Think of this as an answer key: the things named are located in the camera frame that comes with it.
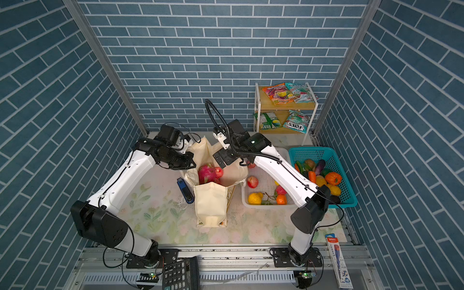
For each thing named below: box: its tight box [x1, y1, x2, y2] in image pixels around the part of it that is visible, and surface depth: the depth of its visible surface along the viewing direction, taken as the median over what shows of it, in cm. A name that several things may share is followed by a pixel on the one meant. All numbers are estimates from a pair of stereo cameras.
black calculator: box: [161, 256, 200, 290], surface depth 69 cm
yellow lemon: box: [247, 192, 264, 205], surface depth 87 cm
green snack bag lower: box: [253, 111, 283, 130], surface depth 103 cm
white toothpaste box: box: [325, 233, 354, 290], surface depth 73 cm
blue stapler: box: [177, 177, 196, 205], surface depth 93 cm
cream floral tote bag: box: [180, 135, 249, 228], surface depth 74 cm
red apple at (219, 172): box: [215, 166, 225, 179], surface depth 96 cm
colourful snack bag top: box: [262, 82, 295, 105], surface depth 91 cm
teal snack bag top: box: [285, 82, 319, 104], surface depth 92 cm
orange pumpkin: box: [325, 172, 342, 187], surface depth 90 cm
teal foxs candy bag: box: [282, 109, 310, 134], surface depth 104 cm
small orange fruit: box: [276, 193, 287, 205], surface depth 88 cm
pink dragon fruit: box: [197, 164, 217, 185], surface depth 88 cm
